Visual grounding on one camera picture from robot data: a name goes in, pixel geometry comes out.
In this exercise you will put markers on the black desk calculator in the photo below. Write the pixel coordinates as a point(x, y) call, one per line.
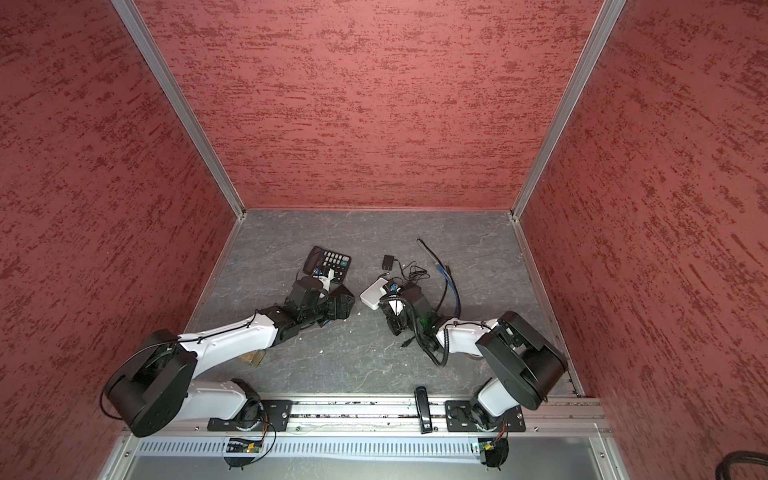
point(325, 263)

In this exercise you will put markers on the white network switch box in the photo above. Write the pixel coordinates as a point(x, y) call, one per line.
point(372, 296)

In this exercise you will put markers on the brown tape roll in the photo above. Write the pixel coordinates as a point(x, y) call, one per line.
point(253, 358)

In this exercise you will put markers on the white slotted cable duct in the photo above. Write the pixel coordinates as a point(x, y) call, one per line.
point(390, 448)

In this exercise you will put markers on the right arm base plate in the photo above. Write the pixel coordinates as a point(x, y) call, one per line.
point(469, 417)

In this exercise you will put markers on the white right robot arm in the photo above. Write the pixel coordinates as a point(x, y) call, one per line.
point(525, 365)

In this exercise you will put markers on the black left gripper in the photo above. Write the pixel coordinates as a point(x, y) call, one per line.
point(333, 314)

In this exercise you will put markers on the aluminium right corner post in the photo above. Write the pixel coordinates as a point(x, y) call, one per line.
point(604, 24)

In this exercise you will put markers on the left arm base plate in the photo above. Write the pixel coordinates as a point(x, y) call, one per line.
point(269, 414)

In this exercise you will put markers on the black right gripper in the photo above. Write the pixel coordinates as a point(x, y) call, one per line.
point(392, 320)

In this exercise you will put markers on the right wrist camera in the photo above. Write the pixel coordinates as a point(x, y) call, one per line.
point(393, 291)

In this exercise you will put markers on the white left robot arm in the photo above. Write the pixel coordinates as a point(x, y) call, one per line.
point(160, 383)

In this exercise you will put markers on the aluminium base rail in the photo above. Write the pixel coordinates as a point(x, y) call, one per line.
point(397, 416)

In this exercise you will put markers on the aluminium left corner post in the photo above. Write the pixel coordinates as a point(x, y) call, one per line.
point(138, 30)

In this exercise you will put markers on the black power adapter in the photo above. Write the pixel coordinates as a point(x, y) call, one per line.
point(388, 262)

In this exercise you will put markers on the aluminium corner post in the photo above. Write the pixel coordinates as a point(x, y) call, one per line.
point(604, 24)
point(138, 30)

